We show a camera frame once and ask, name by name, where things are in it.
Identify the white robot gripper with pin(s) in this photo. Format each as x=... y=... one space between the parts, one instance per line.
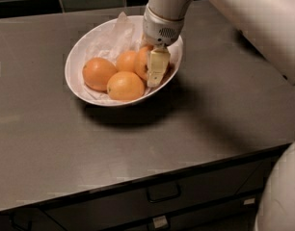
x=159 y=29

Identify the left dark cabinet door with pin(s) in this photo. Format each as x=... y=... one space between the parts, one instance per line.
x=28 y=219

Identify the back small orange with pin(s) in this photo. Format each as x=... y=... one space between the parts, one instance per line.
x=125 y=61

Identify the lower dark drawer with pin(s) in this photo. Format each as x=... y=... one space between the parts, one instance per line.
x=193 y=216

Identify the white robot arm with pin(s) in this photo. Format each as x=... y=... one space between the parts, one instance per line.
x=269 y=25

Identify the right dark drawer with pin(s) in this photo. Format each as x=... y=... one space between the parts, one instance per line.
x=259 y=176

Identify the upper dark drawer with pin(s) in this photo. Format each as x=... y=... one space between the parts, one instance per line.
x=172 y=200

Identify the dark drawer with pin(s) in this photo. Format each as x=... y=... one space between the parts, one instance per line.
x=259 y=176
x=172 y=200
x=193 y=216

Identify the white oval bowl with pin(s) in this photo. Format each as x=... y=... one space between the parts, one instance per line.
x=80 y=52

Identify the black drawer handle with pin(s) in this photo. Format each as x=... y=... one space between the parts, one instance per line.
x=163 y=192

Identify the white paper liner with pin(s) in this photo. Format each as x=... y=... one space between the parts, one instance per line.
x=115 y=67

